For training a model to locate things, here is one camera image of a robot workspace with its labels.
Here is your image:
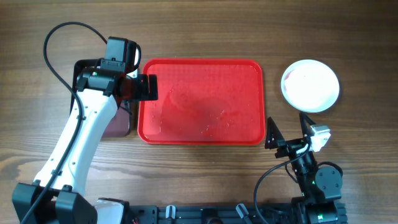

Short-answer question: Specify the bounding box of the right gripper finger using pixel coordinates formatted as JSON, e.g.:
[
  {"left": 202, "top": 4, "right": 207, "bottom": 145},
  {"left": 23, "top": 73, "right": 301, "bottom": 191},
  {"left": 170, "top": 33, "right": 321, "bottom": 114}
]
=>
[
  {"left": 299, "top": 112, "right": 315, "bottom": 136},
  {"left": 264, "top": 117, "right": 285, "bottom": 148}
]

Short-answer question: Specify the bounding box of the white plate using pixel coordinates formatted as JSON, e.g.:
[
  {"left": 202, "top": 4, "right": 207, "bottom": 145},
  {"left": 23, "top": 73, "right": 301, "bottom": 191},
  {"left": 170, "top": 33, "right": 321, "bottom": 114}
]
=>
[{"left": 280, "top": 59, "right": 340, "bottom": 113}]

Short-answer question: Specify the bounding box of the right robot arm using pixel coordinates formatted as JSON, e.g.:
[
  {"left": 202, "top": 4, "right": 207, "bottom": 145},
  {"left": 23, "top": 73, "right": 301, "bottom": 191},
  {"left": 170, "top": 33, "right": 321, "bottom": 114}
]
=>
[{"left": 265, "top": 112, "right": 348, "bottom": 223}]

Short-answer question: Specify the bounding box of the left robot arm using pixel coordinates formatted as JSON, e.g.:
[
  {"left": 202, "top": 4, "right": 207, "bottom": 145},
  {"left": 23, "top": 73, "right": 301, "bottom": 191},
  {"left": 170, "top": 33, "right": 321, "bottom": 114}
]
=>
[{"left": 12, "top": 67, "right": 158, "bottom": 223}]

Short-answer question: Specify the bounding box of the black tray with water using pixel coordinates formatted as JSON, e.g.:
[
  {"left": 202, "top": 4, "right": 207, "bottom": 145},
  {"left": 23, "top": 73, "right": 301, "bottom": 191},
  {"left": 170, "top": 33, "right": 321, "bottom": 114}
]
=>
[{"left": 72, "top": 59, "right": 137, "bottom": 138}]

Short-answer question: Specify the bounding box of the red plastic tray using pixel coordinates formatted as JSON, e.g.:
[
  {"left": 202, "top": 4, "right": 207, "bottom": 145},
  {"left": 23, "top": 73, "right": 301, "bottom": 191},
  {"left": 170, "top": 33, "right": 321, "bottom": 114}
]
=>
[{"left": 137, "top": 58, "right": 266, "bottom": 146}]

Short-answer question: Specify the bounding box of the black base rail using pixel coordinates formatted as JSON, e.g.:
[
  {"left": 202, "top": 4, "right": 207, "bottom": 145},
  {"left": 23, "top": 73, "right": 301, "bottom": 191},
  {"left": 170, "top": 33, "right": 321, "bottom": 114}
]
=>
[{"left": 70, "top": 203, "right": 346, "bottom": 224}]

